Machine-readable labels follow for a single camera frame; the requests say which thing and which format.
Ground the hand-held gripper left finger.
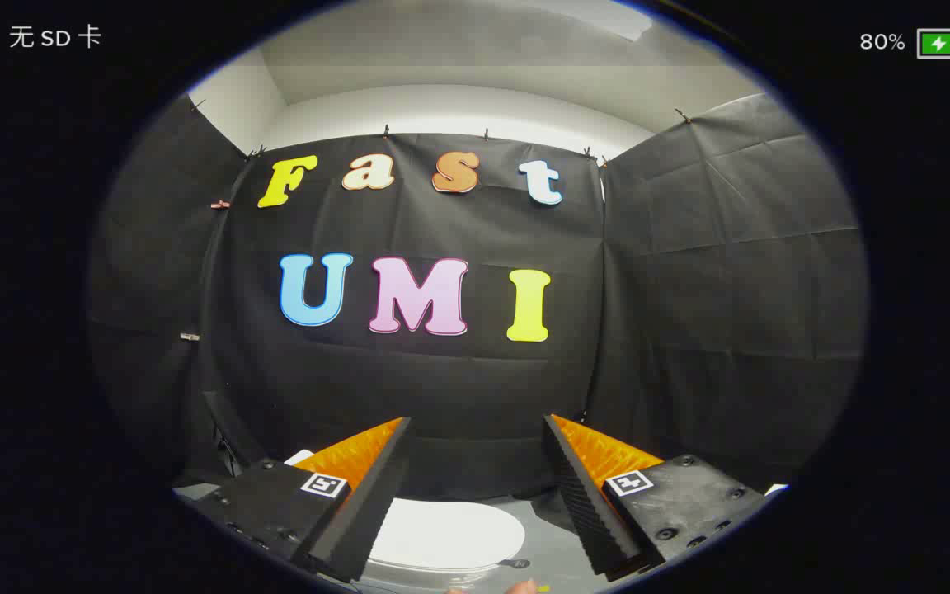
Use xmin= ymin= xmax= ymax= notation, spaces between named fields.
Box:
xmin=172 ymin=417 xmax=413 ymax=583

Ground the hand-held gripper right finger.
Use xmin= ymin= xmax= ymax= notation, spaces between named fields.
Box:
xmin=542 ymin=413 xmax=769 ymax=578

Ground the white toilet lid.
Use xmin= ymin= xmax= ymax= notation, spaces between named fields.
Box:
xmin=368 ymin=497 xmax=527 ymax=570

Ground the white toilet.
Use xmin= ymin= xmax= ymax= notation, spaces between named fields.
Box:
xmin=287 ymin=448 xmax=529 ymax=576

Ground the grey plastic floor sheet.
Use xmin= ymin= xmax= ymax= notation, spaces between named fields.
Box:
xmin=360 ymin=491 xmax=608 ymax=593

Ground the black backdrop cloth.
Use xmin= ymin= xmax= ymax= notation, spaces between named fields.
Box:
xmin=86 ymin=92 xmax=869 ymax=504

